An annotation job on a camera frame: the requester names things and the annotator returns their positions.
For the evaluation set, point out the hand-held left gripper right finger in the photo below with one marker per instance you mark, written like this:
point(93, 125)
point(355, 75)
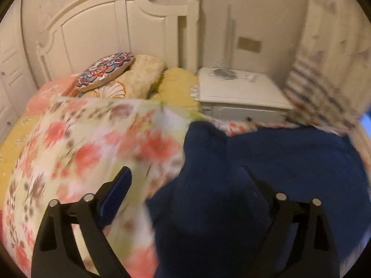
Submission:
point(262, 189)

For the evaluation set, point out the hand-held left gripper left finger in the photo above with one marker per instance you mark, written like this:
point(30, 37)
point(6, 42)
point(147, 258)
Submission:
point(114, 197)

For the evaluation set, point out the navy blue puffer jacket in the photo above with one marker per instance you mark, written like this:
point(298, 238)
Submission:
point(304, 165)

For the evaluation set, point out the floral quilt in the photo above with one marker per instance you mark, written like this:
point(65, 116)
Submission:
point(87, 139)

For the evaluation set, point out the white nightstand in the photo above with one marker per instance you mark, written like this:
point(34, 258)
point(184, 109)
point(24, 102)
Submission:
point(243, 95)

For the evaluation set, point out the white charger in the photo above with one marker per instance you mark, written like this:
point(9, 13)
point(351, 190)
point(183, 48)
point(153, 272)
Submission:
point(252, 77)

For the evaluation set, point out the orange pink pillow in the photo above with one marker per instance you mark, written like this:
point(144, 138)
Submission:
point(52, 92)

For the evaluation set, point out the white desk lamp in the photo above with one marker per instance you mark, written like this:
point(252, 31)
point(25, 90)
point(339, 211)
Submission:
point(227, 72)

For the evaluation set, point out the beige floral pillow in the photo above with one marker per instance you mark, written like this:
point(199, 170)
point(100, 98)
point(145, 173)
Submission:
point(143, 73)

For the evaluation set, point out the yellow pillow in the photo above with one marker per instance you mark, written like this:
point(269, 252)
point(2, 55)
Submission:
point(176, 87)

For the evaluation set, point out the round patterned cushion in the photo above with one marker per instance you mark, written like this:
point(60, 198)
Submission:
point(104, 69)

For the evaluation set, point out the sailboat print curtain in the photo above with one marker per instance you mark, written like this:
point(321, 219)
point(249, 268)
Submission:
point(327, 63)

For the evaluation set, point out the white wooden headboard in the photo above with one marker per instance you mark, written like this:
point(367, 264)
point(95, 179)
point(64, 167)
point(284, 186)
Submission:
point(95, 34)

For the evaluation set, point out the white wardrobe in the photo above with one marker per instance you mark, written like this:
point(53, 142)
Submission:
point(11, 63)

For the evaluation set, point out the gold wall socket plate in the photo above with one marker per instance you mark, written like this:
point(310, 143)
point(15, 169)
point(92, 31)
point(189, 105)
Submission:
point(249, 45)

